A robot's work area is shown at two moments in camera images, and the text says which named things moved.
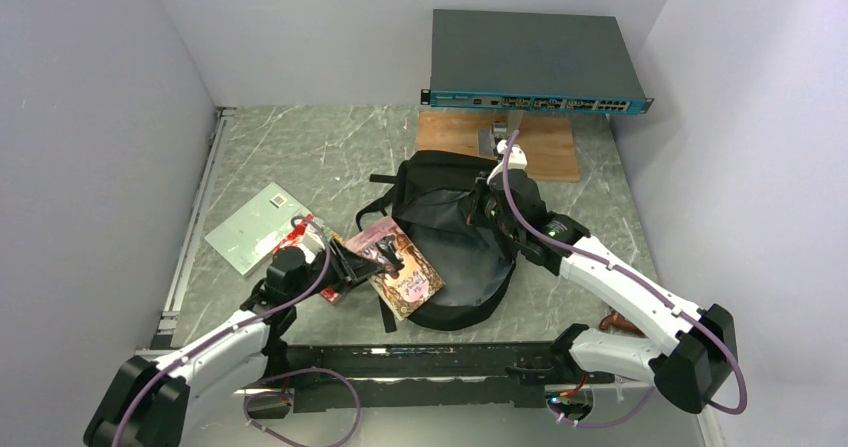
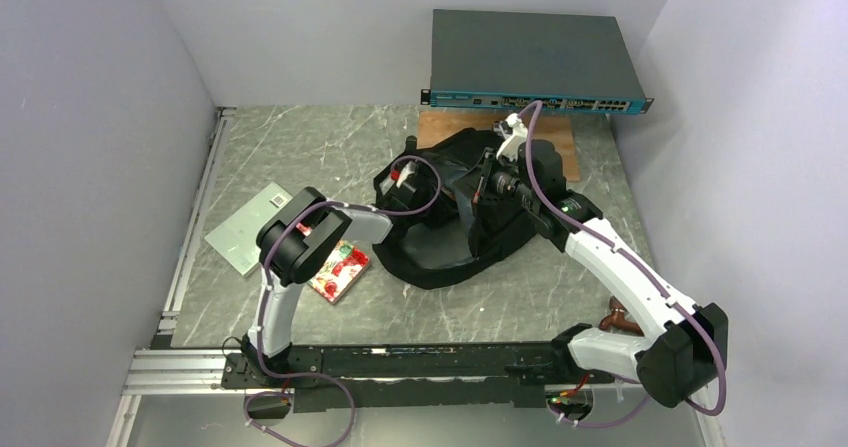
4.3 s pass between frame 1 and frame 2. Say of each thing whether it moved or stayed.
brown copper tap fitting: stayed
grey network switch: stayed
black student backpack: moved
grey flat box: stayed
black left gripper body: moved
